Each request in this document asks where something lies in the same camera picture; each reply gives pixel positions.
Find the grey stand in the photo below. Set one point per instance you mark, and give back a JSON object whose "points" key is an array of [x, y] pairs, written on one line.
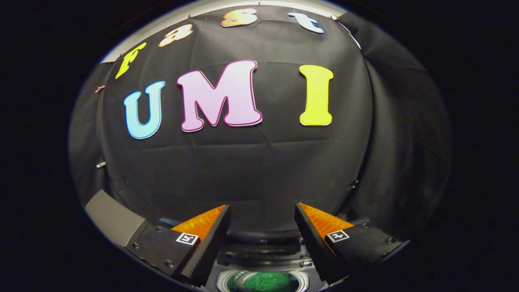
{"points": [[113, 217]]}

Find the green polo shirt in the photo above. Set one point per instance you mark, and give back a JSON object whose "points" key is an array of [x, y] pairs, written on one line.
{"points": [[263, 282]]}

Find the small orange clip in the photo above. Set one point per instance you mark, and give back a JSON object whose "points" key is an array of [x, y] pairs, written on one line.
{"points": [[100, 88]]}

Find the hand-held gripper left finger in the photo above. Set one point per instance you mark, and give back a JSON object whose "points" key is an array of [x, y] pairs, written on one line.
{"points": [[211, 247]]}

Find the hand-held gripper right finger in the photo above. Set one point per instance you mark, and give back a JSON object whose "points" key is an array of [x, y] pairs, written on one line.
{"points": [[312, 243]]}

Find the grey washing machine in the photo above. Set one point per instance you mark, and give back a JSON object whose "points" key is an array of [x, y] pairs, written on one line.
{"points": [[259, 263]]}

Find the black backdrop cloth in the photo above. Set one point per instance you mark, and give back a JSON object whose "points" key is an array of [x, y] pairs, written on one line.
{"points": [[263, 170]]}

